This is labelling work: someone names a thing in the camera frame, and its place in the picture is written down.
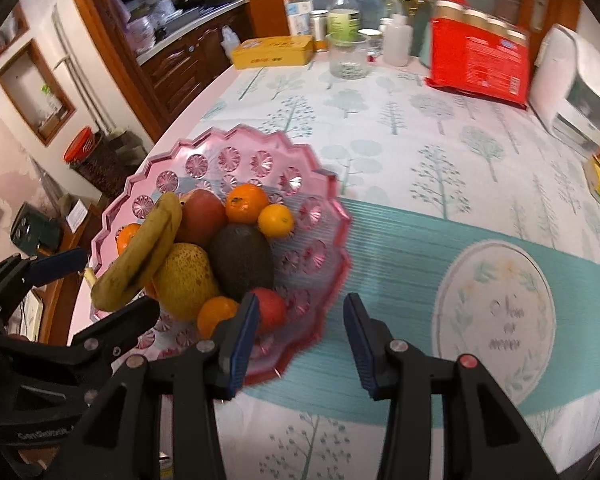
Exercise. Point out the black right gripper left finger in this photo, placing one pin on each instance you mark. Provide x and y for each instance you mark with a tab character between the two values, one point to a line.
214	369

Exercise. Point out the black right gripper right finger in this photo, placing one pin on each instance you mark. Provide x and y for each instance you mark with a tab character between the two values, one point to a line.
391	369

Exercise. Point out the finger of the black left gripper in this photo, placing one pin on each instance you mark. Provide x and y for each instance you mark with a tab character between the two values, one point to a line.
102	343
19	275

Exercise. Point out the large orange with stem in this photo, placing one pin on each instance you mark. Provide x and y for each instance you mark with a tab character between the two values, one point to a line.
213	312

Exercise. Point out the yellow spotted banana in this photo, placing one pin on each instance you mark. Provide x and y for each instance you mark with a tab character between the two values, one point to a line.
140	261

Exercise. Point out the red lychee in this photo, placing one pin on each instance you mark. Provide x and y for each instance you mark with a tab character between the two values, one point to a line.
273	310

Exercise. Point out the small orange mandarin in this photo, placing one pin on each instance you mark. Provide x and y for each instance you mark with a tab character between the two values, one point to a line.
125	235

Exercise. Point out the small yellow-orange kumquat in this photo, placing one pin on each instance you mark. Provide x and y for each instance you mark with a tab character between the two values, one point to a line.
276	221

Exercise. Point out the yellow pear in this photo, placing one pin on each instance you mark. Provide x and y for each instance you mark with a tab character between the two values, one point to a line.
184	282

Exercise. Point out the dark avocado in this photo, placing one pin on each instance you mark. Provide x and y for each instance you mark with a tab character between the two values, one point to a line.
241	259

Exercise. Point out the pink plastic fruit plate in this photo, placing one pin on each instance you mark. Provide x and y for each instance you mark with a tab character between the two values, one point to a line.
306	267

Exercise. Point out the red apple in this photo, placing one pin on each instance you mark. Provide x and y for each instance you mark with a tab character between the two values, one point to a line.
203	216

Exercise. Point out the red lid container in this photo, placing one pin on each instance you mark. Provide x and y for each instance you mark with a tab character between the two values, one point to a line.
81	146

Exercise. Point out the tree pattern tablecloth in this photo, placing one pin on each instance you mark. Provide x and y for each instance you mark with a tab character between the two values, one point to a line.
460	223

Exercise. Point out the clear glass cup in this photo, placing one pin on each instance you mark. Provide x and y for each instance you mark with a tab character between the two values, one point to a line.
348	57

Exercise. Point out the red snack package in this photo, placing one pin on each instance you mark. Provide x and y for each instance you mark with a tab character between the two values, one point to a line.
477	54

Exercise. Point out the white appliance with towel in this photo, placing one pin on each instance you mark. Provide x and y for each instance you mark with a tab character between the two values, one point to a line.
565	90

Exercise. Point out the white squeeze bottle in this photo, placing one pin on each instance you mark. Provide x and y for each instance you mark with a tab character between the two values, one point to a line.
398	35

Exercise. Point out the yellow flat box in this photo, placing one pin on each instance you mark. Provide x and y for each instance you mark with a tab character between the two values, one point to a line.
273	52

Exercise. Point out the clear bottle green label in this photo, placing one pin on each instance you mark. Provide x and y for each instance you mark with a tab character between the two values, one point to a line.
343	20

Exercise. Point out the small metal can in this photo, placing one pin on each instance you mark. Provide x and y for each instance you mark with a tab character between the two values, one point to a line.
318	28

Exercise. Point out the small white blue carton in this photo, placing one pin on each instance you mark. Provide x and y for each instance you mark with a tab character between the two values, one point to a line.
298	13

